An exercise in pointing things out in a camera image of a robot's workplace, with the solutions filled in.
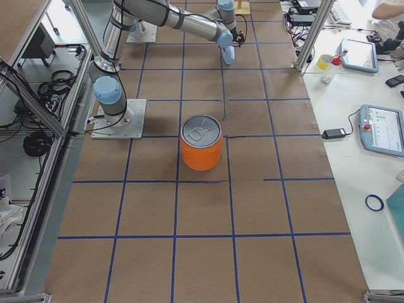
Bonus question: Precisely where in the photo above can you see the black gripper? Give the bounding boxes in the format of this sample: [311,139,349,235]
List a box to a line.
[232,30,246,45]

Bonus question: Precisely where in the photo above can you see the light blue cup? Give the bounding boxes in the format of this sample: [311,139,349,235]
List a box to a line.
[220,45,235,66]

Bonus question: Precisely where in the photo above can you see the wooden cup tree stand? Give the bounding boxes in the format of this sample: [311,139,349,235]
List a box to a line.
[234,0,251,16]

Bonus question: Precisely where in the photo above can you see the yellow tape roll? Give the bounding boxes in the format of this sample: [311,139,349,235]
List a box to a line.
[316,54,332,71]

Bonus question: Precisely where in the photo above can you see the clear bottle red cap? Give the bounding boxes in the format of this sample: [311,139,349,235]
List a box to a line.
[321,54,342,85]

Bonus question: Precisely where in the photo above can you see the orange can with silver lid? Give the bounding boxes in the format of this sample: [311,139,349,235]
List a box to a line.
[180,114,223,171]

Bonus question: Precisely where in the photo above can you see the far teach pendant tablet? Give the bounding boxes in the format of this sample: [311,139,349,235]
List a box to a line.
[340,39,379,73]

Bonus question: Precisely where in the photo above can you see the teach pendant tablet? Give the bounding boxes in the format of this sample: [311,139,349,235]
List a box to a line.
[359,104,403,157]
[340,39,379,73]

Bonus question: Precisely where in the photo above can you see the black power adapter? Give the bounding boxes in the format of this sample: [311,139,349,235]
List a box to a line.
[321,128,347,140]

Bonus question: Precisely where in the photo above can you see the black phone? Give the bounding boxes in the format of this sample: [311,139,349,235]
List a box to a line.
[385,74,404,88]

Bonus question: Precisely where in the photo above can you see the near teach pendant tablet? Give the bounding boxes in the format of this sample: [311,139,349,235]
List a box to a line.
[359,104,403,157]

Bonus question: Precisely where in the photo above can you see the teal board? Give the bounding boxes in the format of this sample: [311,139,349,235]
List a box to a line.
[387,184,404,238]

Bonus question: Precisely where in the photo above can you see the white crumpled cloth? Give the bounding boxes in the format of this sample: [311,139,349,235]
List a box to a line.
[0,175,23,234]

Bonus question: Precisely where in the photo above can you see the aluminium frame post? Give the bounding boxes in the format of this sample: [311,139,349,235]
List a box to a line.
[294,0,334,71]

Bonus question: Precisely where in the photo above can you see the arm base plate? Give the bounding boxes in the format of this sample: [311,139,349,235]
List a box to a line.
[126,21,157,44]
[91,98,146,140]

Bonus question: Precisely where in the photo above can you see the blue tape ring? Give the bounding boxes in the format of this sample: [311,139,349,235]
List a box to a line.
[365,194,385,211]

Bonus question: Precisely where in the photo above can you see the coiled black cables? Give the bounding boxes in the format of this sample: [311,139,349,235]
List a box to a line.
[23,131,53,158]

